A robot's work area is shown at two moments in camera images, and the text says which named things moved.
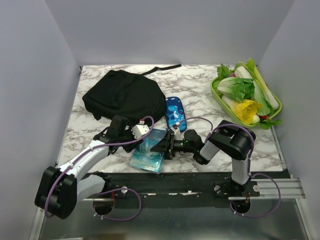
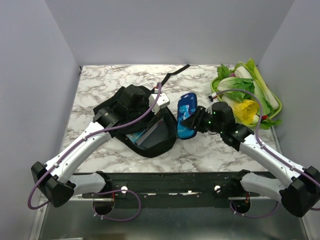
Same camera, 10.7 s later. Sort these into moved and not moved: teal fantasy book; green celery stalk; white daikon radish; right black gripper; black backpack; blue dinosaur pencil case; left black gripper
Moved: teal fantasy book; blue dinosaur pencil case; right black gripper; left black gripper; black backpack
Not moved: green celery stalk; white daikon radish
